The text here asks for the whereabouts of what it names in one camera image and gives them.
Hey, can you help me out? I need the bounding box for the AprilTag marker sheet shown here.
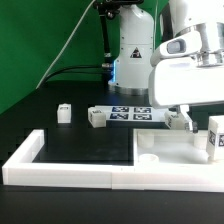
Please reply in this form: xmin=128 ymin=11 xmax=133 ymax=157
xmin=96 ymin=105 xmax=167 ymax=122

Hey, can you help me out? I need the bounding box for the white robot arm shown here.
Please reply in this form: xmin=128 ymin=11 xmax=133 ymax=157
xmin=109 ymin=0 xmax=224 ymax=133

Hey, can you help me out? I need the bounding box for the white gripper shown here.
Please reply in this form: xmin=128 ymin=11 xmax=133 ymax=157
xmin=148 ymin=57 xmax=224 ymax=133

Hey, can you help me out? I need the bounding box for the white U-shaped fence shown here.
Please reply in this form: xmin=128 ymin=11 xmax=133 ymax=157
xmin=2 ymin=130 xmax=224 ymax=192

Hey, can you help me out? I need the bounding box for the white cable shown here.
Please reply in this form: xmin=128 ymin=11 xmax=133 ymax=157
xmin=35 ymin=0 xmax=98 ymax=90

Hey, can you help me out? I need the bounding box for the black cable bundle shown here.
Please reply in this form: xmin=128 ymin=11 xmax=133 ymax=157
xmin=43 ymin=0 xmax=116 ymax=84

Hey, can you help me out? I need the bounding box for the white square tabletop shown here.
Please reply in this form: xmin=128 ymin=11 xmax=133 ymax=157
xmin=133 ymin=129 xmax=224 ymax=165

